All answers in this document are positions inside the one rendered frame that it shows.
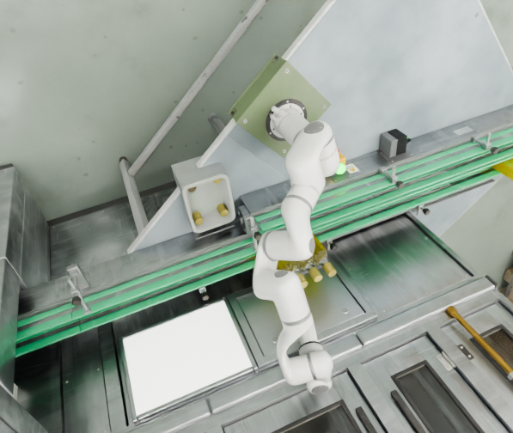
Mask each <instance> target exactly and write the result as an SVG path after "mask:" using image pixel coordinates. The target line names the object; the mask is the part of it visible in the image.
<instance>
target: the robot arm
mask: <svg viewBox="0 0 513 433"><path fill-rule="evenodd" d="M272 111H273V112H274V114H272V115H271V116H270V118H271V122H270V127H271V130H272V132H273V134H274V135H276V136H277V137H281V138H284V139H285V140H286V141H287V143H288V144H289V145H290V146H291V147H290V150H289V151H288V153H287V155H286V157H285V168H286V171H287V174H288V175H289V178H290V184H291V188H290V190H289V191H288V193H287V195H286V197H285V198H284V201H283V203H282V205H281V214H282V217H283V219H284V223H285V226H286V228H287V230H269V231H266V232H265V233H264V234H263V235H262V236H261V238H260V242H259V245H258V250H257V255H256V260H255V264H254V269H253V292H254V294H255V295H256V296H257V297H258V298H259V299H263V300H270V301H274V303H275V306H276V308H277V311H278V314H279V317H280V320H281V322H282V324H283V330H282V332H281V333H280V335H279V337H278V343H277V356H278V362H279V365H280V367H281V370H282V372H283V375H284V379H285V380H286V381H287V382H288V383H289V384H290V385H293V386H295V385H300V384H303V383H306V386H307V389H308V390H309V391H310V392H311V393H313V394H322V393H326V392H327V391H329V390H330V389H331V387H332V380H331V375H332V369H333V360H332V358H331V356H330V354H328V352H327V351H324V350H323V348H322V344H321V343H319V342H318V339H317V335H316V331H315V324H314V321H313V317H312V314H311V312H310V309H309V306H308V302H307V299H306V296H305V293H304V290H303V287H302V283H301V280H300V278H299V277H298V276H297V275H296V274H295V273H294V272H292V271H283V270H277V266H278V261H279V260H288V261H302V260H306V259H309V258H310V257H311V256H312V255H313V253H314V251H315V239H314V236H313V233H312V229H311V226H310V215H311V213H312V210H313V208H314V207H315V204H316V202H317V200H318V199H319V197H320V195H321V193H322V191H323V189H324V186H325V183H326V181H325V177H328V176H331V175H333V174H335V173H336V172H337V170H338V169H339V164H340V159H339V152H338V148H337V144H336V143H335V139H334V135H333V131H332V128H331V127H330V125H329V124H328V123H327V122H325V121H322V120H316V121H313V122H310V123H309V122H308V121H307V120H306V119H305V118H304V114H303V111H302V109H301V108H300V107H299V106H298V105H296V104H292V103H289V104H285V105H282V106H281V107H279V108H277V107H275V106H274V107H272ZM299 337H300V341H301V346H300V347H299V349H298V351H299V355H300V356H296V357H291V358H288V356H287V354H286V351H287V349H288V348H289V346H290V345H291V344H292V343H293V342H294V341H295V340H297V339H298V338H299Z"/></svg>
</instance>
